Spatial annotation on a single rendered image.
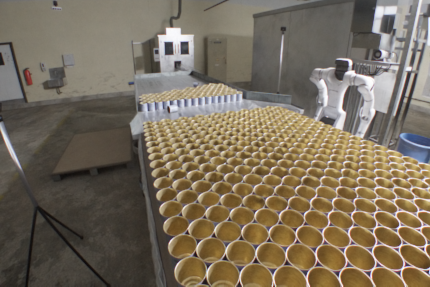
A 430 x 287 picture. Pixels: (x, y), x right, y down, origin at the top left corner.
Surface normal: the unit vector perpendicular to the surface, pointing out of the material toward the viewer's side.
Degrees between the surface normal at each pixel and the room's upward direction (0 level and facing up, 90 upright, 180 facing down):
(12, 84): 90
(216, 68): 90
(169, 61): 90
